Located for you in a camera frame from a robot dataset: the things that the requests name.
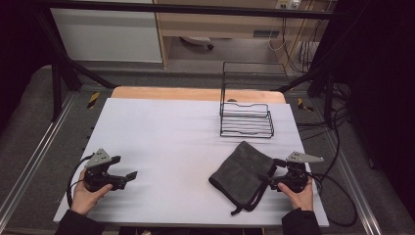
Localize black floor cables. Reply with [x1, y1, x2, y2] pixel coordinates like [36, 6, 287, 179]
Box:
[295, 81, 352, 142]

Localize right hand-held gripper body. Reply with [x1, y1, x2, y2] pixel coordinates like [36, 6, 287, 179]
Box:
[270, 151, 325, 194]

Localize white power strip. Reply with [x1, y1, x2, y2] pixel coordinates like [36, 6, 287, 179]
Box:
[275, 0, 301, 11]

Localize white chair base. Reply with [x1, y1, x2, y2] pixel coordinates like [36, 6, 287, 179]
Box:
[179, 35, 215, 51]

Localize white cabinet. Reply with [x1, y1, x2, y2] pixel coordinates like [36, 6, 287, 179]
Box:
[49, 7, 163, 64]

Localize yellow black tape strip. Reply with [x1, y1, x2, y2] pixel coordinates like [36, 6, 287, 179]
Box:
[297, 97, 314, 113]
[86, 91, 101, 110]

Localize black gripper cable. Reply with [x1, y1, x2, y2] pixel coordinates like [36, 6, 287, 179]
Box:
[66, 153, 96, 209]
[307, 172, 358, 228]

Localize black horizontal frame bar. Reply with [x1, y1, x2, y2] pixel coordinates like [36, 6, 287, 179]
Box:
[38, 0, 337, 21]

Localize hanging cables under desk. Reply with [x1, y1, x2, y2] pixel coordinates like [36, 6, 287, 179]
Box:
[268, 16, 320, 74]

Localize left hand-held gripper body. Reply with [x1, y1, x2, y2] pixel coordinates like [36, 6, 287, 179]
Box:
[82, 148, 127, 193]

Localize person's left hand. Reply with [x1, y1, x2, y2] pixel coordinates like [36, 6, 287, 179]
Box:
[69, 169, 114, 216]

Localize aluminium rail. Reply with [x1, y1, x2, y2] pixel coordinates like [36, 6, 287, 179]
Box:
[325, 130, 384, 235]
[0, 92, 78, 223]

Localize light wooden desk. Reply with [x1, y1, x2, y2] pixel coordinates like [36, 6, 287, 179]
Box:
[152, 0, 337, 69]

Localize black wire rack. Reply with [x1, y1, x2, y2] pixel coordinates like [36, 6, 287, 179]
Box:
[219, 61, 289, 139]

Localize person's right hand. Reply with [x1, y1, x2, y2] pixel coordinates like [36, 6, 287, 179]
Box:
[277, 177, 315, 212]

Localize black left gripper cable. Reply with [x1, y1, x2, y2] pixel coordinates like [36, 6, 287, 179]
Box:
[66, 153, 96, 209]

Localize dark grey cloth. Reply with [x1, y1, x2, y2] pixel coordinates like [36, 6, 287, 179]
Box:
[207, 140, 278, 216]

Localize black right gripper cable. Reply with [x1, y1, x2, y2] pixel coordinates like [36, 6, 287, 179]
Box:
[307, 172, 358, 228]

